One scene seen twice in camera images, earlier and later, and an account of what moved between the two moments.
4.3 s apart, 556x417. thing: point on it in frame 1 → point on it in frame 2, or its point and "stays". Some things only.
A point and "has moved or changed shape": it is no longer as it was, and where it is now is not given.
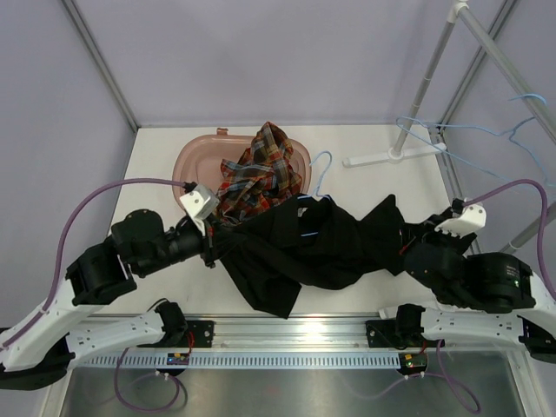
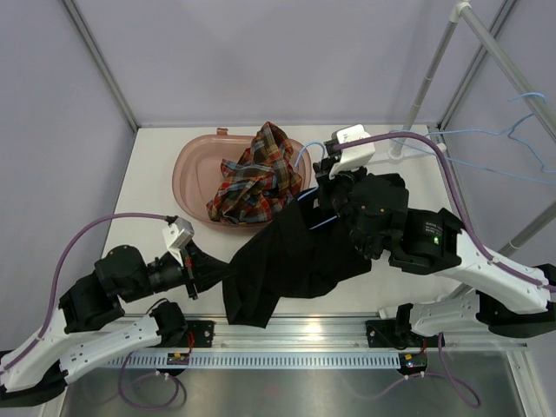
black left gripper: (208, 254) → (188, 267)
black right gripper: (426, 230) → (327, 183)
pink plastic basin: (198, 160) stays
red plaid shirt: (258, 178) stays
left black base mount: (198, 334) stays
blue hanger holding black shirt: (317, 185) has moved or changed shape
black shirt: (276, 249) has moved or changed shape
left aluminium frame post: (94, 51) stays
